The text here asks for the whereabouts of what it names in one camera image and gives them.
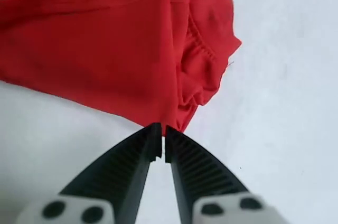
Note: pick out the red shirt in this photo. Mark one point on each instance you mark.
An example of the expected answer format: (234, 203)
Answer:
(105, 44)

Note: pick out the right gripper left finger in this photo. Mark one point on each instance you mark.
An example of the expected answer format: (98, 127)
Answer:
(124, 171)

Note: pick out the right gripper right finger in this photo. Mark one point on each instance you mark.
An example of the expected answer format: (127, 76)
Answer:
(195, 166)

